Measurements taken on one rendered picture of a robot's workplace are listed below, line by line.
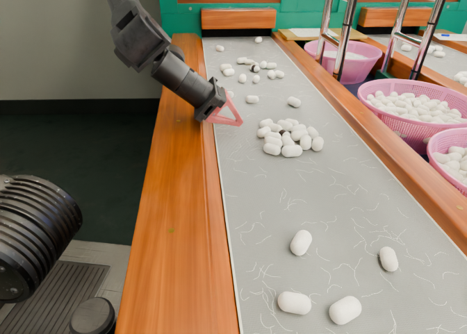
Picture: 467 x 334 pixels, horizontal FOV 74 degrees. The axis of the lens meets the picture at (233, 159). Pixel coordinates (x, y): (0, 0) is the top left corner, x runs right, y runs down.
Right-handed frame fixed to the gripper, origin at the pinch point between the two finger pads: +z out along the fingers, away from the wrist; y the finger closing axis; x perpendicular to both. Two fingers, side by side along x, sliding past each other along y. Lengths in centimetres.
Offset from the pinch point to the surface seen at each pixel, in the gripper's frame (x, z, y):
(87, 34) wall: 64, -50, 167
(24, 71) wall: 115, -71, 170
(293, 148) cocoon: -5.5, 6.9, -11.2
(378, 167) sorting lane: -13.5, 19.4, -15.5
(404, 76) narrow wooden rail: -35, 45, 32
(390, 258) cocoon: -8.5, 11.1, -35.9
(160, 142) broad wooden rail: 9.7, -11.9, -7.6
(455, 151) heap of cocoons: -25.1, 32.8, -11.9
